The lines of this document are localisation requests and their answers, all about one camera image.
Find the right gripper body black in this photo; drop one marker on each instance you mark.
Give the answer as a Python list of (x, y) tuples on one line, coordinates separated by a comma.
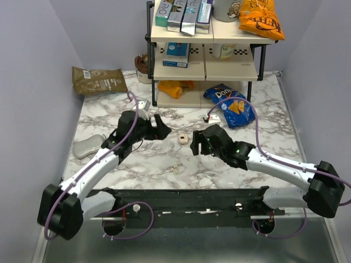
[(206, 148)]

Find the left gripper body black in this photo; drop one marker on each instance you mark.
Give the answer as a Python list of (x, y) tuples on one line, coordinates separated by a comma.
[(145, 130)]

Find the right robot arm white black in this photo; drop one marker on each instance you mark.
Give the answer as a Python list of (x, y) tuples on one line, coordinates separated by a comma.
[(316, 187)]

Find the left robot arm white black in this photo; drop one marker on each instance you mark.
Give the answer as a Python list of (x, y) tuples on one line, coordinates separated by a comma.
[(90, 170)]

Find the beige earbud charging case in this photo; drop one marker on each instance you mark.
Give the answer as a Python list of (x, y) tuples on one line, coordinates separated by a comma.
[(183, 139)]

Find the blue Doritos chip bag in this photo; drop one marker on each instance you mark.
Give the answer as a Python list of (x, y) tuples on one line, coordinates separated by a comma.
[(237, 113)]

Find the small orange snack bag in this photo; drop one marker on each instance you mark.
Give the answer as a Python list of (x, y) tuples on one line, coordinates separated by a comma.
[(176, 88)]

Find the white cup brown contents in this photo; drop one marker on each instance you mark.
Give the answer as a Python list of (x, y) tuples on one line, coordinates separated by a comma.
[(141, 68)]

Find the brown coffee bag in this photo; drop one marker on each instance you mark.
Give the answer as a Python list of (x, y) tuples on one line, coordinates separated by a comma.
[(89, 82)]

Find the blue box middle shelf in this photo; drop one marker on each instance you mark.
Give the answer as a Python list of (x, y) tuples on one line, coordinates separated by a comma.
[(176, 54)]

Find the white green cup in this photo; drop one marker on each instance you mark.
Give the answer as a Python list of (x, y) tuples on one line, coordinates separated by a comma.
[(223, 51)]

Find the silver toothpaste box left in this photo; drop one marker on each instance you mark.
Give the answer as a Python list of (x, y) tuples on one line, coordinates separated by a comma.
[(176, 15)]

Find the blue white toothpaste box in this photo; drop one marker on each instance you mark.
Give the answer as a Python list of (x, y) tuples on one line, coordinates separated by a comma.
[(204, 17)]

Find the teal toothpaste box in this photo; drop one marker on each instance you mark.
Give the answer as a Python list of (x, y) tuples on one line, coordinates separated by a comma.
[(163, 12)]

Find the white mug with cartoon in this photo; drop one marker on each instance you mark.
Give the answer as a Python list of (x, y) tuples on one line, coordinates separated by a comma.
[(226, 10)]

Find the orange chip bag top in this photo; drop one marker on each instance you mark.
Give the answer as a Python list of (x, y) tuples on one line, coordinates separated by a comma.
[(259, 17)]

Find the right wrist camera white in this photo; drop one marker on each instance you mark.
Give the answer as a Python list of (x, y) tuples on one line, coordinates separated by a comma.
[(212, 119)]

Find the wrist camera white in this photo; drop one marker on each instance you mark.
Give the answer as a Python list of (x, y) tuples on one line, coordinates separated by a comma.
[(143, 106), (212, 119)]

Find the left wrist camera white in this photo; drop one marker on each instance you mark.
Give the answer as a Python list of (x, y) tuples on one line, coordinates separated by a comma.
[(143, 106)]

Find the beige shelf rack black frame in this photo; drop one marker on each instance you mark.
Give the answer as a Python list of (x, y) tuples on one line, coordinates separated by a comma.
[(245, 65)]

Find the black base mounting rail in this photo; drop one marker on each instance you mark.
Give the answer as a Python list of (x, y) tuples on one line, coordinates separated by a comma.
[(164, 209)]

